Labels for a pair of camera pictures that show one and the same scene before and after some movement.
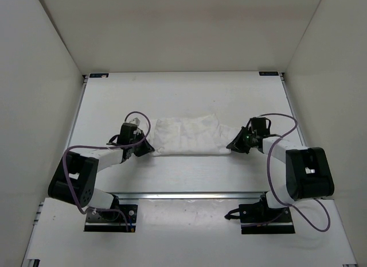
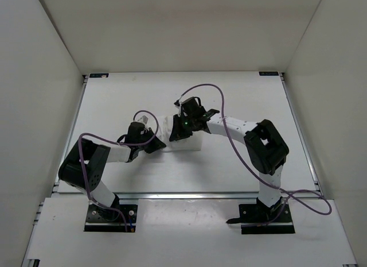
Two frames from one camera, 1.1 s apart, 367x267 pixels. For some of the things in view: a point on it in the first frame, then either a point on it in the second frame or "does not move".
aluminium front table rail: x=191 y=196 does not move
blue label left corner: x=105 y=75 does not move
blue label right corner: x=268 y=73 does not move
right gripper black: x=237 y=145 to x=177 y=132
